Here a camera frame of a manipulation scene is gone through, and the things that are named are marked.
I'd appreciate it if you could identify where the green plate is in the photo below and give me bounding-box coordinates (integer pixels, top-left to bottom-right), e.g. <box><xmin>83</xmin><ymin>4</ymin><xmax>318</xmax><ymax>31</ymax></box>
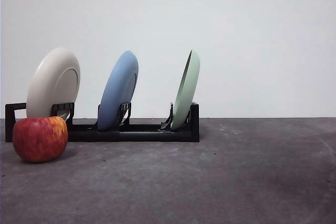
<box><xmin>170</xmin><ymin>49</ymin><xmax>201</xmax><ymax>131</ymax></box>

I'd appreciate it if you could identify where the beige plate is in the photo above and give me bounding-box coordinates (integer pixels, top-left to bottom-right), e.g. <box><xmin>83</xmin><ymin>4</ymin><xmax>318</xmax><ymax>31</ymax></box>
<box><xmin>26</xmin><ymin>47</ymin><xmax>81</xmax><ymax>124</ymax></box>

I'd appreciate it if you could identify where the blue plate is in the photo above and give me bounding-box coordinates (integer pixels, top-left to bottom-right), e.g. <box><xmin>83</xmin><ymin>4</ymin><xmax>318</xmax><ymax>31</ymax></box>
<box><xmin>97</xmin><ymin>50</ymin><xmax>139</xmax><ymax>132</ymax></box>

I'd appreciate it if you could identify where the red apple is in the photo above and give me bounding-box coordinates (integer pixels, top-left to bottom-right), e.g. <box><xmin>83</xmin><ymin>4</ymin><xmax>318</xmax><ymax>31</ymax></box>
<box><xmin>12</xmin><ymin>115</ymin><xmax>69</xmax><ymax>163</ymax></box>

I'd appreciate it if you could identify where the black plate rack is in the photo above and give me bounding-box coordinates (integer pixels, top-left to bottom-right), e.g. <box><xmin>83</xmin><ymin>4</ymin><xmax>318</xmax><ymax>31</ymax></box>
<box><xmin>4</xmin><ymin>101</ymin><xmax>200</xmax><ymax>143</ymax></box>

